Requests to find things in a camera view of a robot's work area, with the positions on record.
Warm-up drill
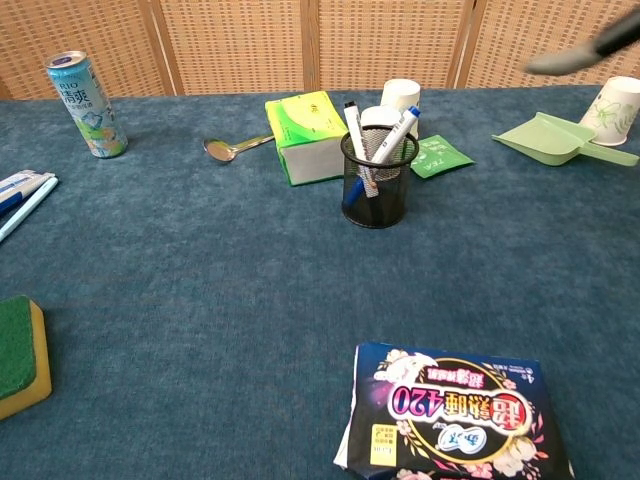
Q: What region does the blue white toothpaste tube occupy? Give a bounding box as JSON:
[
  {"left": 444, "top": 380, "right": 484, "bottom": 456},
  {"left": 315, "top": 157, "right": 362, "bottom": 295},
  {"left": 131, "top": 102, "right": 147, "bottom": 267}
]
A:
[{"left": 0, "top": 169, "right": 56, "bottom": 216}]

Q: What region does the light blue drink can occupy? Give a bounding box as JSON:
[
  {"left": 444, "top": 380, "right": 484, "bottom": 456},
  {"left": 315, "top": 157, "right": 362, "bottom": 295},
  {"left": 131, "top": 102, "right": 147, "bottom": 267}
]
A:
[{"left": 45, "top": 49, "right": 129, "bottom": 159}]

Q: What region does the light green plastic dustpan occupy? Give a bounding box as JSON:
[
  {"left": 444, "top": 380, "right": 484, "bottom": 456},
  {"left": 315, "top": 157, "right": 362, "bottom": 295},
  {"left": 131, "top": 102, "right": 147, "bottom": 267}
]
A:
[{"left": 491, "top": 111, "right": 640, "bottom": 168}]

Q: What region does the dark sanitary pad package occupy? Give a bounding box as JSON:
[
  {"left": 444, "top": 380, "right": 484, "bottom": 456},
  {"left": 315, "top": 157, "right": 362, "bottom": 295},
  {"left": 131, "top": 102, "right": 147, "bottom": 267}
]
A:
[{"left": 333, "top": 342, "right": 576, "bottom": 480}]

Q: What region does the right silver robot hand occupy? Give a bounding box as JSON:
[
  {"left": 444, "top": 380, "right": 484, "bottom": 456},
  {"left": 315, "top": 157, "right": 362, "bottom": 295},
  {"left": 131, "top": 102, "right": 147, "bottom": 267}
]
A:
[{"left": 524, "top": 7, "right": 640, "bottom": 77}]

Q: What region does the white paper cup blue print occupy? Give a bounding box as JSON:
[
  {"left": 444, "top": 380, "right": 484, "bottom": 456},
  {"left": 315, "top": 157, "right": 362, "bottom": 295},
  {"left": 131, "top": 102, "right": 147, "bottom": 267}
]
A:
[
  {"left": 359, "top": 105, "right": 404, "bottom": 151},
  {"left": 380, "top": 78, "right": 422, "bottom": 141}
]

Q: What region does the white marker with blue cap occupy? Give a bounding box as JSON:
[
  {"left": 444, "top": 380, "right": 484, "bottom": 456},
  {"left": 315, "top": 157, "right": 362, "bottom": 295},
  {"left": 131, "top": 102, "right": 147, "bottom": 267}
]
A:
[{"left": 344, "top": 105, "right": 421, "bottom": 206}]

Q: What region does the black mesh pen holder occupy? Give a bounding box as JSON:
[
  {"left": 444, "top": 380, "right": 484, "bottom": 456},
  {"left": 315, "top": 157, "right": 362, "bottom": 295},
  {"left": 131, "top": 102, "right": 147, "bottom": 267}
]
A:
[{"left": 340, "top": 127, "right": 420, "bottom": 229}]

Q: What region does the green yellow scrub sponge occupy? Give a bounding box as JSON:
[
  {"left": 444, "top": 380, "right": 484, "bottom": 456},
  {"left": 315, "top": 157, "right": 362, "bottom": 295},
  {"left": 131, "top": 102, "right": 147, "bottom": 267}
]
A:
[{"left": 0, "top": 294, "right": 53, "bottom": 420}]

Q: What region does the paper cup green flower print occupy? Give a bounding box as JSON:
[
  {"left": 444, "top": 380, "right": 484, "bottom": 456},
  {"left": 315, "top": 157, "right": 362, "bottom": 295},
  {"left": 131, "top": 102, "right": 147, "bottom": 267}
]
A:
[{"left": 578, "top": 75, "right": 640, "bottom": 147}]

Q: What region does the woven bamboo folding screen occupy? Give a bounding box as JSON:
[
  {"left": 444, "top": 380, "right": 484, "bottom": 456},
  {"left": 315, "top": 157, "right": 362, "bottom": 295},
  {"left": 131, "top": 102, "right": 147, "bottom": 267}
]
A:
[{"left": 0, "top": 0, "right": 640, "bottom": 101}]

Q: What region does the white marker with black cap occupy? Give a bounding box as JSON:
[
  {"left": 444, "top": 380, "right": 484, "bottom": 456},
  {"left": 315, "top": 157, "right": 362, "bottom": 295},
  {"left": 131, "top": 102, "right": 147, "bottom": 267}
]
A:
[{"left": 343, "top": 101, "right": 379, "bottom": 199}]

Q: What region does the green tissue pack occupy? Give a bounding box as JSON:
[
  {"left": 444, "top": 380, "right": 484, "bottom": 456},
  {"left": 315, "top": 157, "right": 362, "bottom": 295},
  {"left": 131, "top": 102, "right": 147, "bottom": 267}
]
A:
[{"left": 264, "top": 90, "right": 354, "bottom": 187}]

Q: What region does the blue table cloth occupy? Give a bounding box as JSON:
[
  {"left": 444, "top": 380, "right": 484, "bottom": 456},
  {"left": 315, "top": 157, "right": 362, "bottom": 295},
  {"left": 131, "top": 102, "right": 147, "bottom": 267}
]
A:
[{"left": 0, "top": 84, "right": 640, "bottom": 480}]

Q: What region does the green tea sachet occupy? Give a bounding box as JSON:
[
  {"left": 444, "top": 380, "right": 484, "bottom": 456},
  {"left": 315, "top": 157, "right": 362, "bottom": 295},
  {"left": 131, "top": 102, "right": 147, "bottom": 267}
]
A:
[{"left": 409, "top": 133, "right": 474, "bottom": 180}]

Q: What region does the metal spoon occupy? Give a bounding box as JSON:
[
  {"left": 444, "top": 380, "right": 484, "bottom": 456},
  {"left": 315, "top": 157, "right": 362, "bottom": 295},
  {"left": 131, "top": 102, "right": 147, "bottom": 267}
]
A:
[{"left": 202, "top": 133, "right": 276, "bottom": 164}]

